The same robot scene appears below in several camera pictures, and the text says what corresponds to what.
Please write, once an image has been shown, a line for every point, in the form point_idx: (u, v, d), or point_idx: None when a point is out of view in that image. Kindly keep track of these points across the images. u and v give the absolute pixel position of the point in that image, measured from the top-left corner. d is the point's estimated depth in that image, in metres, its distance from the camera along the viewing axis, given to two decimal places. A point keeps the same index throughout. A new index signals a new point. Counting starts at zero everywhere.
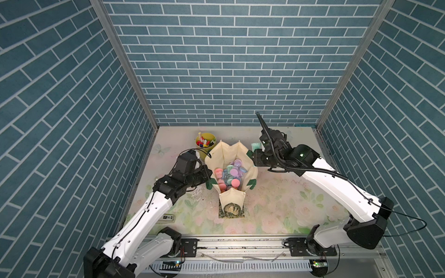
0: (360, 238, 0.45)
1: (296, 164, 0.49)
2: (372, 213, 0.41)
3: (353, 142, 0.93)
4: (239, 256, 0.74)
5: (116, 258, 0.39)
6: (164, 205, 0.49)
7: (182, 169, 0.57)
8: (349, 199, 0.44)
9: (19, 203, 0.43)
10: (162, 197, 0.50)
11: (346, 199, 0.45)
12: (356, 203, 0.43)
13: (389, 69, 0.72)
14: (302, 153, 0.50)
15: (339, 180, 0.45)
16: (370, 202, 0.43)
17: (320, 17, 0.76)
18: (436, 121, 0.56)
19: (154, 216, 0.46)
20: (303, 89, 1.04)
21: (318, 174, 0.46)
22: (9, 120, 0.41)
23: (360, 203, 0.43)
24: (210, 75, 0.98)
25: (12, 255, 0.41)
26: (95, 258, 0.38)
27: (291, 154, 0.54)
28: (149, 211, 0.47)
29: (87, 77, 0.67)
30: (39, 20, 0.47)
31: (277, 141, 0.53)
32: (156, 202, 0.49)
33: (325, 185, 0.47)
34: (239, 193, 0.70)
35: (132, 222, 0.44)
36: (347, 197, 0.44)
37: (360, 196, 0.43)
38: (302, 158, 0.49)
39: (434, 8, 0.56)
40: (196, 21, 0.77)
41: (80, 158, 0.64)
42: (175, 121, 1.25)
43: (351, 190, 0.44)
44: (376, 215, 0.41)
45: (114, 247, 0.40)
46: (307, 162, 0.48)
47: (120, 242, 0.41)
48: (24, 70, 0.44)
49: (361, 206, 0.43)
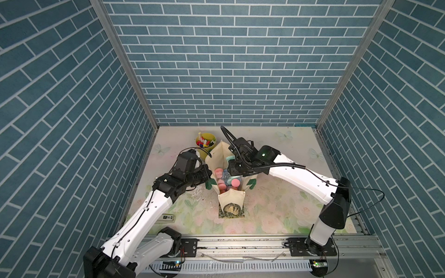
0: (329, 219, 0.48)
1: (260, 164, 0.54)
2: (331, 193, 0.45)
3: (353, 142, 0.93)
4: (239, 256, 0.74)
5: (116, 257, 0.38)
6: (164, 204, 0.48)
7: (183, 167, 0.57)
8: (310, 185, 0.48)
9: (18, 203, 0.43)
10: (162, 196, 0.49)
11: (307, 186, 0.49)
12: (316, 187, 0.47)
13: (390, 69, 0.71)
14: (264, 153, 0.55)
15: (299, 171, 0.50)
16: (328, 183, 0.47)
17: (320, 17, 0.76)
18: (436, 121, 0.56)
19: (154, 215, 0.46)
20: (303, 89, 1.04)
21: (280, 168, 0.51)
22: (9, 120, 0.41)
23: (318, 186, 0.47)
24: (210, 75, 0.98)
25: (12, 255, 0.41)
26: (95, 258, 0.38)
27: (255, 156, 0.59)
28: (149, 210, 0.46)
29: (87, 77, 0.67)
30: (39, 19, 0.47)
31: (241, 146, 0.58)
32: (156, 201, 0.48)
33: (289, 176, 0.51)
34: (239, 193, 0.70)
35: (132, 221, 0.44)
36: (308, 183, 0.48)
37: (318, 180, 0.48)
38: (264, 157, 0.54)
39: (434, 8, 0.56)
40: (195, 21, 0.77)
41: (80, 158, 0.64)
42: (175, 121, 1.25)
43: (310, 177, 0.49)
44: (334, 193, 0.45)
45: (113, 247, 0.40)
46: (268, 160, 0.53)
47: (119, 242, 0.41)
48: (24, 70, 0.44)
49: (320, 189, 0.47)
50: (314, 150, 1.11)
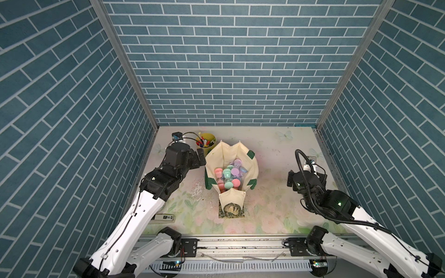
0: None
1: (334, 214, 0.48)
2: (422, 272, 0.40)
3: (353, 142, 0.93)
4: (239, 256, 0.74)
5: (105, 269, 0.36)
6: (153, 207, 0.44)
7: (172, 163, 0.50)
8: (395, 255, 0.43)
9: (19, 203, 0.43)
10: (150, 197, 0.44)
11: (390, 254, 0.44)
12: (403, 259, 0.42)
13: (389, 69, 0.72)
14: (340, 202, 0.49)
15: (382, 234, 0.44)
16: (417, 259, 0.41)
17: (320, 17, 0.76)
18: (436, 121, 0.56)
19: (143, 220, 0.42)
20: (303, 89, 1.04)
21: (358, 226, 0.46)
22: (8, 120, 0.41)
23: (407, 259, 0.42)
24: (210, 75, 0.98)
25: (12, 255, 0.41)
26: (84, 269, 0.36)
27: (328, 201, 0.51)
28: (136, 215, 0.42)
29: (87, 77, 0.67)
30: (39, 19, 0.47)
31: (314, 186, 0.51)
32: (144, 205, 0.43)
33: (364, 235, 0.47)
34: (239, 193, 0.70)
35: (119, 230, 0.41)
36: (393, 252, 0.43)
37: (406, 252, 0.42)
38: (340, 207, 0.48)
39: (434, 8, 0.56)
40: (196, 21, 0.77)
41: (80, 158, 0.64)
42: (174, 121, 1.26)
43: (396, 246, 0.43)
44: (426, 274, 0.40)
45: (102, 258, 0.38)
46: (346, 212, 0.47)
47: (107, 253, 0.38)
48: (24, 70, 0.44)
49: (408, 263, 0.42)
50: (314, 150, 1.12)
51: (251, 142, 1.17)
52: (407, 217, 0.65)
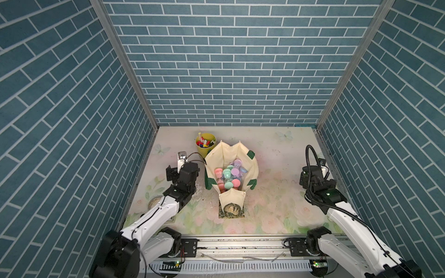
0: None
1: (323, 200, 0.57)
2: (385, 263, 0.42)
3: (353, 143, 0.93)
4: (239, 256, 0.74)
5: (135, 240, 0.42)
6: (172, 207, 0.54)
7: (185, 179, 0.63)
8: (365, 245, 0.46)
9: (19, 203, 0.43)
10: (172, 200, 0.56)
11: (363, 245, 0.47)
12: (370, 248, 0.45)
13: (389, 69, 0.72)
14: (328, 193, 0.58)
15: (358, 226, 0.49)
16: (386, 253, 0.43)
17: (320, 17, 0.76)
18: (436, 121, 0.56)
19: (166, 212, 0.52)
20: (303, 89, 1.04)
21: (339, 214, 0.53)
22: (8, 120, 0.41)
23: (373, 249, 0.44)
24: (210, 75, 0.98)
25: (12, 256, 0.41)
26: (112, 241, 0.41)
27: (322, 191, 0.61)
28: (161, 209, 0.52)
29: (87, 77, 0.67)
30: (39, 20, 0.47)
31: (314, 176, 0.62)
32: (167, 203, 0.54)
33: (345, 225, 0.52)
34: (239, 193, 0.70)
35: (148, 215, 0.49)
36: (364, 242, 0.46)
37: (377, 245, 0.45)
38: (328, 196, 0.57)
39: (434, 8, 0.56)
40: (196, 21, 0.77)
41: (80, 158, 0.64)
42: (175, 121, 1.25)
43: (368, 238, 0.46)
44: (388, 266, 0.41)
45: (132, 231, 0.44)
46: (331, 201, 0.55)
47: (137, 229, 0.45)
48: (24, 70, 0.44)
49: (374, 253, 0.44)
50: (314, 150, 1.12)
51: (251, 142, 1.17)
52: (407, 217, 0.65)
